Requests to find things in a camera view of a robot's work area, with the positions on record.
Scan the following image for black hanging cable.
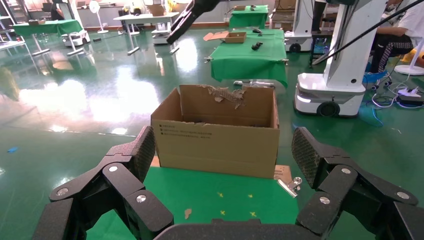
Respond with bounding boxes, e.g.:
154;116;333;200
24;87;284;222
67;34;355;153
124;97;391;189
311;0;424;66

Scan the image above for white power strip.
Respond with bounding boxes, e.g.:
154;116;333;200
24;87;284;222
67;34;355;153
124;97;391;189
396;87;424;108

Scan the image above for white wheeled robot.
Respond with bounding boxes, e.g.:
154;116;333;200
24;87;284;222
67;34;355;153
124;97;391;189
293;0;388;117

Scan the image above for flat printed cardboard piece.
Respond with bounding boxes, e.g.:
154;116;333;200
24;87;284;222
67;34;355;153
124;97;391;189
273;164;293;182

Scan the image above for yellow stool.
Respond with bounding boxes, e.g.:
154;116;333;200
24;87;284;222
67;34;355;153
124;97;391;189
400;48;424;64

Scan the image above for silver binder clip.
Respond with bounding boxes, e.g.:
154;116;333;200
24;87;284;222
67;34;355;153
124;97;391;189
277;176;303;199

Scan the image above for seated person white shirt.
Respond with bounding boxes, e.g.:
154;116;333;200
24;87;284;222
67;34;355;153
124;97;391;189
369;0;424;74

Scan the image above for cardboard box on white table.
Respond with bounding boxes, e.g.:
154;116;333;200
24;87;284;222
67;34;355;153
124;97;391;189
145;3;167;17

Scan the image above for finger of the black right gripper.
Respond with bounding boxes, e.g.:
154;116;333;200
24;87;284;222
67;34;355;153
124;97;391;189
165;0;221;46

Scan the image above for long green cloth table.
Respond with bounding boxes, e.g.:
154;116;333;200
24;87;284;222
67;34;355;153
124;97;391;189
12;19;84;57

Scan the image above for green cloth covered table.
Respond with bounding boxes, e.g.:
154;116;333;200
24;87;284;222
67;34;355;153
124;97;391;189
209;29;289;88

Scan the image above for white floor cable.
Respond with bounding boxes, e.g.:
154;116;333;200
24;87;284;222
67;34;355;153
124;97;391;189
370;82;409;109

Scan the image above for large open cardboard carton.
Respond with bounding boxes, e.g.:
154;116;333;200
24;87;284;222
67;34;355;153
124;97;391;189
150;84;281;180

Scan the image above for blue floor cable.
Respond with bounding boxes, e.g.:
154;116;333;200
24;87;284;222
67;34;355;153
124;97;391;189
363;98;385;127

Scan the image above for white round stand base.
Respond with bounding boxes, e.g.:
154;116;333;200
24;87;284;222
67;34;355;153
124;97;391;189
393;39;424;76

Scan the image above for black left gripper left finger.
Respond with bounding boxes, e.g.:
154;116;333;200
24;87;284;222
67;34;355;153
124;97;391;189
31;125;175;240

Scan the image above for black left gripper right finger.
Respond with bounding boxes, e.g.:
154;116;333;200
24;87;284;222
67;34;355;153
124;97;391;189
291;126;424;240

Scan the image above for white long table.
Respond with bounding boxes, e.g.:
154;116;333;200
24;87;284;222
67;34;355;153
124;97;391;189
113;12;180;56

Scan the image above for white standing fan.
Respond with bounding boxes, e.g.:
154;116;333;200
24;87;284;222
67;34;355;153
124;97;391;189
88;0;110;35

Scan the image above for small open cardboard box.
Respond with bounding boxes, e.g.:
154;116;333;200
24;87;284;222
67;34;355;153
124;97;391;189
224;31;248;44

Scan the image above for stacked cardboard boxes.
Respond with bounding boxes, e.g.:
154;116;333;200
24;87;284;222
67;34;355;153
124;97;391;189
269;0;297;32

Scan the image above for white robot with column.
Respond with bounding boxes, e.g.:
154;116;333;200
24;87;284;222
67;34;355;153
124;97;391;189
284;0;315;53

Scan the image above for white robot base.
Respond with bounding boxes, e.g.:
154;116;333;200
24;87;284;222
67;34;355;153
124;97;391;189
62;29;91;47
151;21;173;46

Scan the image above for distant green cloth table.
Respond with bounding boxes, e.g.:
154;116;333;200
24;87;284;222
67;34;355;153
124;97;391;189
228;4;270;29

